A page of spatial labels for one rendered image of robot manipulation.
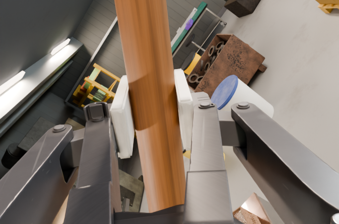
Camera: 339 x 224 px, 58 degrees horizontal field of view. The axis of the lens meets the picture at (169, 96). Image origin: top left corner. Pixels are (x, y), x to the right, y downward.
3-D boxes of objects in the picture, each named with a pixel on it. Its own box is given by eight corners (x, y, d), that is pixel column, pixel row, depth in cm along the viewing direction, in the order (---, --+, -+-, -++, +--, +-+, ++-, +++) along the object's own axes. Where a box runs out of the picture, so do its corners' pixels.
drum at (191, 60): (211, 94, 587) (181, 73, 571) (208, 85, 628) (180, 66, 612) (226, 75, 573) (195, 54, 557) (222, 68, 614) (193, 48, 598)
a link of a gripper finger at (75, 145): (113, 164, 15) (52, 172, 15) (122, 123, 20) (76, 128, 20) (108, 137, 15) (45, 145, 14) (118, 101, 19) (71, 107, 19)
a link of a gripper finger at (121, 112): (131, 158, 17) (118, 160, 17) (137, 111, 23) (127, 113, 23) (123, 107, 16) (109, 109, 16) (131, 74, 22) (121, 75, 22)
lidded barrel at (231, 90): (265, 96, 409) (228, 71, 394) (283, 107, 359) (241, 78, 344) (242, 127, 416) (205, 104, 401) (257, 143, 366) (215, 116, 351)
